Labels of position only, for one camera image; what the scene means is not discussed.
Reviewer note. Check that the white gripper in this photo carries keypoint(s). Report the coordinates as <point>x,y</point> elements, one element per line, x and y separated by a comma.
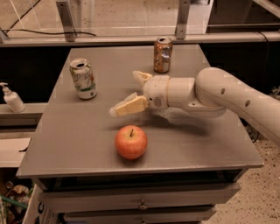
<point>157,91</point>

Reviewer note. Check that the white green 7up can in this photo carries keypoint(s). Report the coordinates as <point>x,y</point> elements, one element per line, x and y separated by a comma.
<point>83,78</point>

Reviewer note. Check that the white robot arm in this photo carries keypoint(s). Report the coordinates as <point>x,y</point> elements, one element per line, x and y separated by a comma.
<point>209,94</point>

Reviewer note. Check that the orange soda can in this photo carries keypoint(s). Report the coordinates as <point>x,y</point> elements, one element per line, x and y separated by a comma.
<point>162,54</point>

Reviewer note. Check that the red apple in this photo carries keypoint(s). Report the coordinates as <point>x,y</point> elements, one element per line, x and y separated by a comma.
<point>131,142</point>

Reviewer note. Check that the grey drawer cabinet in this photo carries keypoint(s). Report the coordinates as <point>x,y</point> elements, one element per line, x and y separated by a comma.
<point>73,148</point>

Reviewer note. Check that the upper grey drawer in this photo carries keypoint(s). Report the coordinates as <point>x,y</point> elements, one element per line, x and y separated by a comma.
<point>139,198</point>

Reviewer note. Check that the grey drawer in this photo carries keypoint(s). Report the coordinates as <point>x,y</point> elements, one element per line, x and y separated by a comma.
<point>147,216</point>
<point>139,198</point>

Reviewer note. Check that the white pump lotion bottle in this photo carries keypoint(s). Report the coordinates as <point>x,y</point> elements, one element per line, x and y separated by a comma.
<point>12,99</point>

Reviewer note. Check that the lower grey drawer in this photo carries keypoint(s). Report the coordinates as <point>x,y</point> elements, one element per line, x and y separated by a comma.
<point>147,216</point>

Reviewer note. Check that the white cardboard box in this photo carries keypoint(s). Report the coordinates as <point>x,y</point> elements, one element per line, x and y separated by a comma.
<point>37,212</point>

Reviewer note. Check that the metal railing frame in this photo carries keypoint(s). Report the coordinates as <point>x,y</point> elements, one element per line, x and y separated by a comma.
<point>123,22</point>

